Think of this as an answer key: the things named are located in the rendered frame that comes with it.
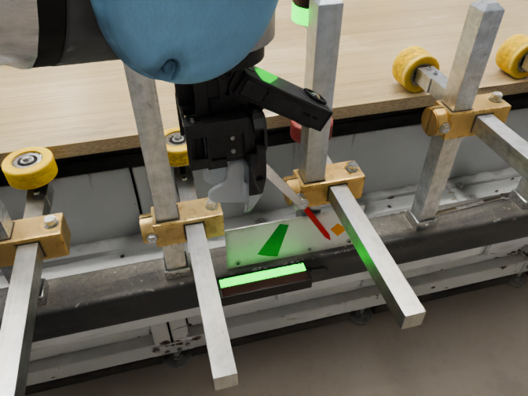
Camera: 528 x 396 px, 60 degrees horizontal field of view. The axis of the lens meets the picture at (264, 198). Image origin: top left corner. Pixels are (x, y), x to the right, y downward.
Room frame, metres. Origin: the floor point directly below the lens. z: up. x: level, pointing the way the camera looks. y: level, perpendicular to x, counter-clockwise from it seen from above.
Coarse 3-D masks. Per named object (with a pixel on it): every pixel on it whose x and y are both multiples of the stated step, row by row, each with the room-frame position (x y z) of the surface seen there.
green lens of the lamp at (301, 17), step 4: (292, 4) 0.65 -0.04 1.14; (292, 8) 0.65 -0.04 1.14; (296, 8) 0.64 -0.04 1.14; (300, 8) 0.64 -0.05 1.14; (292, 12) 0.65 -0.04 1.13; (296, 12) 0.64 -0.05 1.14; (300, 12) 0.64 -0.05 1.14; (304, 12) 0.63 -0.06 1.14; (308, 12) 0.63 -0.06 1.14; (292, 16) 0.65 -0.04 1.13; (296, 16) 0.64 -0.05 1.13; (300, 16) 0.64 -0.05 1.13; (304, 16) 0.63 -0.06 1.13; (292, 20) 0.65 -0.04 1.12; (296, 20) 0.64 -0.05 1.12; (300, 20) 0.64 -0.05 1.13; (304, 20) 0.63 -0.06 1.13; (304, 24) 0.63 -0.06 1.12
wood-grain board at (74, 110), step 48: (288, 0) 1.44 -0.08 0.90; (384, 0) 1.44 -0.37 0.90; (432, 0) 1.44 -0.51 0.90; (288, 48) 1.08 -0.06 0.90; (384, 48) 1.08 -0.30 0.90; (432, 48) 1.08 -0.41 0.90; (0, 96) 0.84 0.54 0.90; (48, 96) 0.84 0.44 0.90; (96, 96) 0.84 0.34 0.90; (336, 96) 0.84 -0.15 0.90; (384, 96) 0.84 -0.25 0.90; (0, 144) 0.66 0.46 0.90; (48, 144) 0.66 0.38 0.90; (96, 144) 0.68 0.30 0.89
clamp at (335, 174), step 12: (336, 168) 0.63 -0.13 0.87; (288, 180) 0.60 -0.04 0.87; (300, 180) 0.60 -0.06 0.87; (324, 180) 0.60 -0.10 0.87; (336, 180) 0.60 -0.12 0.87; (348, 180) 0.60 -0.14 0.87; (360, 180) 0.61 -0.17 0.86; (300, 192) 0.58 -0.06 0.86; (312, 192) 0.59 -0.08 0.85; (324, 192) 0.59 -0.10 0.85; (360, 192) 0.61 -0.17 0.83; (288, 204) 0.59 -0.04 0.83; (312, 204) 0.59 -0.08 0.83
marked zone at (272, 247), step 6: (282, 228) 0.57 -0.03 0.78; (276, 234) 0.57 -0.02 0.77; (282, 234) 0.57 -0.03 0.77; (270, 240) 0.57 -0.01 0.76; (276, 240) 0.57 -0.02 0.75; (282, 240) 0.57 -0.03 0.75; (264, 246) 0.57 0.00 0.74; (270, 246) 0.57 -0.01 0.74; (276, 246) 0.57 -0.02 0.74; (258, 252) 0.56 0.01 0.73; (264, 252) 0.57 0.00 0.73; (270, 252) 0.57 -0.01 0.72; (276, 252) 0.57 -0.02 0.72
